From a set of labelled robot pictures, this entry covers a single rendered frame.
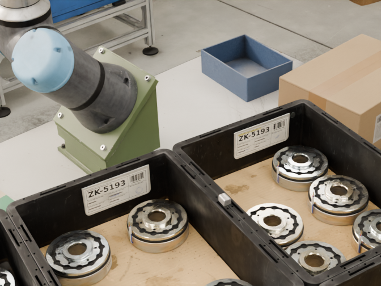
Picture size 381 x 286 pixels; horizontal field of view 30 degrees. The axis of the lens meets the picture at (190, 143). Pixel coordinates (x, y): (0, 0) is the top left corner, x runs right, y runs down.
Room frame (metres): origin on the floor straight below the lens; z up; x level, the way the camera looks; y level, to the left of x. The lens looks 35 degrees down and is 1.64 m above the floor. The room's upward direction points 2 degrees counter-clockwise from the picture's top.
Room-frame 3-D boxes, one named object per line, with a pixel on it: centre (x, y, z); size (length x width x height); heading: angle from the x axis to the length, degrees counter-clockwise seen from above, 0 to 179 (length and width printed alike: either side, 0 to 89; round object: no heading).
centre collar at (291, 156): (1.06, -0.20, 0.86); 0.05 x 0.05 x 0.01
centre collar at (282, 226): (0.89, -0.13, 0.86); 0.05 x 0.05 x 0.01
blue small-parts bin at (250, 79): (1.65, -0.15, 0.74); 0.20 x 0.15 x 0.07; 33
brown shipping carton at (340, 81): (1.39, -0.39, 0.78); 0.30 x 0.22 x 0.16; 131
